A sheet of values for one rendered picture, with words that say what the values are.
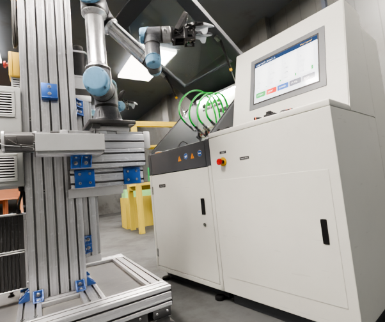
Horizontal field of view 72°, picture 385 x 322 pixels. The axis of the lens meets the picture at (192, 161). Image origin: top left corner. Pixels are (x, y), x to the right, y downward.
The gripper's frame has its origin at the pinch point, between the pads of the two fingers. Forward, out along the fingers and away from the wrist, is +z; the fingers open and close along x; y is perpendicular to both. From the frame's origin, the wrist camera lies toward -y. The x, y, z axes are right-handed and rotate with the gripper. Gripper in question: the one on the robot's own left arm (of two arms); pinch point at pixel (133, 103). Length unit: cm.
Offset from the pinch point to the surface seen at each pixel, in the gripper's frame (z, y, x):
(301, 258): -45, 93, 152
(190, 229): -24, 96, 80
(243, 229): -37, 86, 122
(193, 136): 32, 28, 44
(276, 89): -15, 9, 131
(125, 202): 165, 124, -185
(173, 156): -21, 48, 63
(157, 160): -15, 50, 42
